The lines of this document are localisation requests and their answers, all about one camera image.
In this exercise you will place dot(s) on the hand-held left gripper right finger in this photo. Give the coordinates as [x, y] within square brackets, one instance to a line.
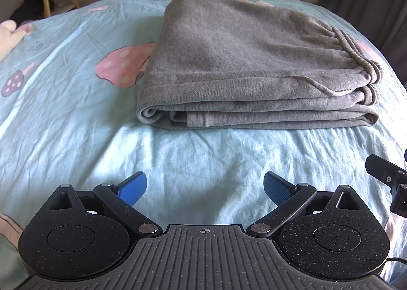
[278, 188]

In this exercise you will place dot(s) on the light blue printed bedsheet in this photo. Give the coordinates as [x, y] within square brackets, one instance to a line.
[79, 124]

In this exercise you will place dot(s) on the grey curtain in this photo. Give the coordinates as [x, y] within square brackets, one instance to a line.
[368, 0]

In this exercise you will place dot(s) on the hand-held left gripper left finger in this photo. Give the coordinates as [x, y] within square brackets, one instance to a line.
[133, 186]

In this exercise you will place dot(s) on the grey pants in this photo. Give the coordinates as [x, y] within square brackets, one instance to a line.
[241, 64]

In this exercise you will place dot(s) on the black cloth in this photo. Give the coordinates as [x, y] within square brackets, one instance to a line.
[30, 6]

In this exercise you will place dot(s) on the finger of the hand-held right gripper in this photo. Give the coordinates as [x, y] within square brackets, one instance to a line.
[381, 170]

